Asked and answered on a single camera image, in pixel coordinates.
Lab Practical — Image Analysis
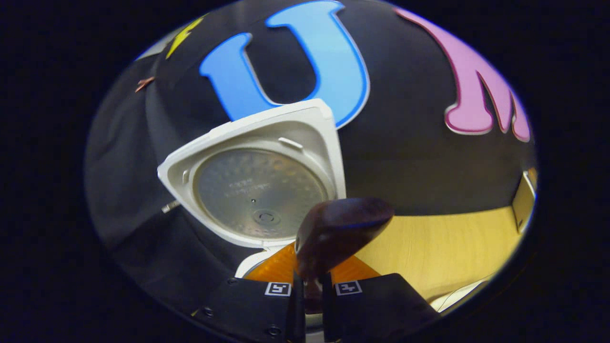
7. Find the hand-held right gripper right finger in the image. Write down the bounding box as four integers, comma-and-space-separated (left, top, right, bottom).
322, 256, 440, 343

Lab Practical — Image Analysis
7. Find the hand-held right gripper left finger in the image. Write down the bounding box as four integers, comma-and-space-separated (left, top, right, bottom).
195, 242, 305, 343

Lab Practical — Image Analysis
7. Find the brown wooden spoon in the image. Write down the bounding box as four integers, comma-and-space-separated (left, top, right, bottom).
295, 198, 395, 315

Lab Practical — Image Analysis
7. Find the white rice cooker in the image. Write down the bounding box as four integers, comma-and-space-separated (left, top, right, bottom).
157, 99, 347, 282

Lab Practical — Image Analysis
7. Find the black backdrop cloth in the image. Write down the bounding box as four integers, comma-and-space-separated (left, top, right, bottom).
86, 0, 539, 315

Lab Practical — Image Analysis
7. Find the white toaster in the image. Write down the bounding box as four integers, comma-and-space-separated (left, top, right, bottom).
511, 167, 539, 234

